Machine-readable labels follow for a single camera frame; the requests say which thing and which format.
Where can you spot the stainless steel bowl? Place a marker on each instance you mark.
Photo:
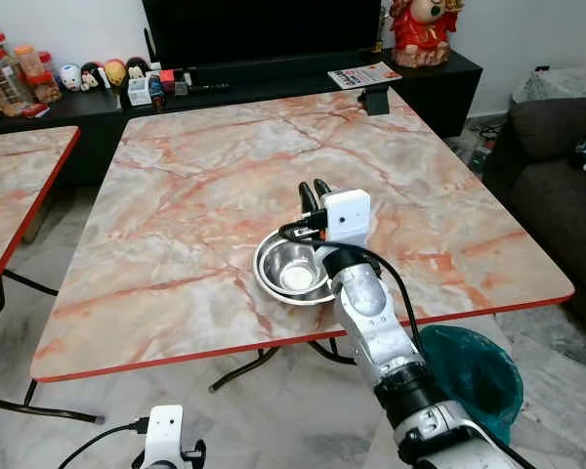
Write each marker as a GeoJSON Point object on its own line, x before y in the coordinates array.
{"type": "Point", "coordinates": [293, 278]}

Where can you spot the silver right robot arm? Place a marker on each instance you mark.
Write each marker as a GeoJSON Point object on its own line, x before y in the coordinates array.
{"type": "Point", "coordinates": [366, 293]}

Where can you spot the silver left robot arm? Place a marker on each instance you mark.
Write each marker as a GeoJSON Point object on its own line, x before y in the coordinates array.
{"type": "Point", "coordinates": [159, 466]}

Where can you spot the marble folding table red edge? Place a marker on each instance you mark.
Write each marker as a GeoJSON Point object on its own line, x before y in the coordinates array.
{"type": "Point", "coordinates": [20, 186]}
{"type": "Point", "coordinates": [205, 195]}

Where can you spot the black clamp block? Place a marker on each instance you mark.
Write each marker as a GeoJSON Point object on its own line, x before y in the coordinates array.
{"type": "Point", "coordinates": [376, 100]}

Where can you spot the white orange booklet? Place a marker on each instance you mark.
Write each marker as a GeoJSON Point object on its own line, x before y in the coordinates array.
{"type": "Point", "coordinates": [364, 75]}

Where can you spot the black television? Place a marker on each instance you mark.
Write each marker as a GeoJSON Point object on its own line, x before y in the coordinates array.
{"type": "Point", "coordinates": [264, 29]}

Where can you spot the small red object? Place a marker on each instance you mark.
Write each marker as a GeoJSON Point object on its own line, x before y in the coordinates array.
{"type": "Point", "coordinates": [167, 78]}

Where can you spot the red fortune doll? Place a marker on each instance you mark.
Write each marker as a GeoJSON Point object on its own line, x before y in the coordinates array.
{"type": "Point", "coordinates": [425, 34]}

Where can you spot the small white box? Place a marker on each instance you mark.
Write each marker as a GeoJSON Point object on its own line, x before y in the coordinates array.
{"type": "Point", "coordinates": [139, 93]}

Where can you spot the black round figurine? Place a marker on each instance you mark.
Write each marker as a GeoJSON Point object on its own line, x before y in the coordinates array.
{"type": "Point", "coordinates": [91, 76]}
{"type": "Point", "coordinates": [138, 68]}

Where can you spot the yellow round figurine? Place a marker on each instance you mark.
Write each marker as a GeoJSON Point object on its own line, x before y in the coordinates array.
{"type": "Point", "coordinates": [114, 72]}

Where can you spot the bin with green bag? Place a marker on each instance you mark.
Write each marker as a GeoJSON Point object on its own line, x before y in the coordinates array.
{"type": "Point", "coordinates": [474, 381]}

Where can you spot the dark grey sofa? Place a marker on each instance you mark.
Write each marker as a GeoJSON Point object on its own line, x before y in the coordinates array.
{"type": "Point", "coordinates": [557, 215]}

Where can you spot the light grey cushion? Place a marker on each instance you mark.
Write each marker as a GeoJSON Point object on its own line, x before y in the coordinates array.
{"type": "Point", "coordinates": [557, 86]}

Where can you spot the white round figurine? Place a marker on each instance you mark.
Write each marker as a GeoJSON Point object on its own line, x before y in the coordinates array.
{"type": "Point", "coordinates": [70, 77]}

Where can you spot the small red lid jar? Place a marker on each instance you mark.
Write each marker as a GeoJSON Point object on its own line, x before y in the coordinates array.
{"type": "Point", "coordinates": [47, 83]}

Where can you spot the orange lid jar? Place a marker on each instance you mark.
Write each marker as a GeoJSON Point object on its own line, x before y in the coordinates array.
{"type": "Point", "coordinates": [29, 61]}

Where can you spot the large red lid clear jar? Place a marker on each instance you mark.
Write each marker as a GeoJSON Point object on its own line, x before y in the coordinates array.
{"type": "Point", "coordinates": [2, 78]}

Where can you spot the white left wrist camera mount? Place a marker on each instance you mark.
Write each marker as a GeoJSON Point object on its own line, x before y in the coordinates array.
{"type": "Point", "coordinates": [163, 435]}

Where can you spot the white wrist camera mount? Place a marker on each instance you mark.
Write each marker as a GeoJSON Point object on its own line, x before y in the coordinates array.
{"type": "Point", "coordinates": [163, 435]}
{"type": "Point", "coordinates": [350, 215]}

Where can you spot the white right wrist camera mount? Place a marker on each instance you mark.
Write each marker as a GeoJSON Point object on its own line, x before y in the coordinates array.
{"type": "Point", "coordinates": [350, 215]}

